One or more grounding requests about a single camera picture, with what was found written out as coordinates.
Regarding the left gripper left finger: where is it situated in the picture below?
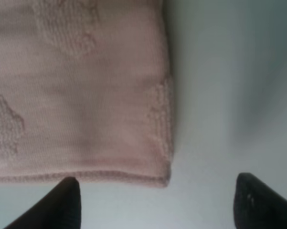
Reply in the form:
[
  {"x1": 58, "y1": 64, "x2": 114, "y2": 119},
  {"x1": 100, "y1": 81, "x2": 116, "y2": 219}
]
[{"x1": 6, "y1": 177, "x2": 81, "y2": 229}]

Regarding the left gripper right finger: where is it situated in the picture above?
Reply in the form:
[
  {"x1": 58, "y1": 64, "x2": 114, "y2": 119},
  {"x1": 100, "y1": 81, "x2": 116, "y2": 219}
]
[{"x1": 233, "y1": 173, "x2": 287, "y2": 229}]

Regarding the pink towel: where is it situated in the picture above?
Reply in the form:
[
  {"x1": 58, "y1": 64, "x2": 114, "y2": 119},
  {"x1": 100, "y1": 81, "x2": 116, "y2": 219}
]
[{"x1": 0, "y1": 0, "x2": 173, "y2": 187}]

